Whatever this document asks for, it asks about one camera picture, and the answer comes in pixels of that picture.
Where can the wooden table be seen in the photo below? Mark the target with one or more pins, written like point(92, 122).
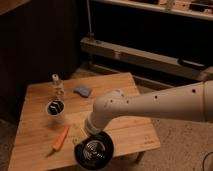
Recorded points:
point(37, 133)

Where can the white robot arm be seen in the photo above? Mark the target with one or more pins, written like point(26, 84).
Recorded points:
point(193, 102)

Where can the black ceramic bowl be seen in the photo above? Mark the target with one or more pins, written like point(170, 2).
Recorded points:
point(95, 152)

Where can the background wooden shelf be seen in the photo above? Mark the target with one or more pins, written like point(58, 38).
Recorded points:
point(176, 7)

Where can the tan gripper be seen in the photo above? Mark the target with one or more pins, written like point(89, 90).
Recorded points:
point(79, 135)

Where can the orange carrot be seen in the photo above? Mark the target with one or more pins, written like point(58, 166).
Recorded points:
point(59, 141)

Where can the vertical metal pole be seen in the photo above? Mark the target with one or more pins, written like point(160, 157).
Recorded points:
point(90, 32)

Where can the clear plastic bottle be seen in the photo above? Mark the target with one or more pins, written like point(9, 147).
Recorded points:
point(58, 87)

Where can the black case handle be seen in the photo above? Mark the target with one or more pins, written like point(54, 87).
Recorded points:
point(192, 65)

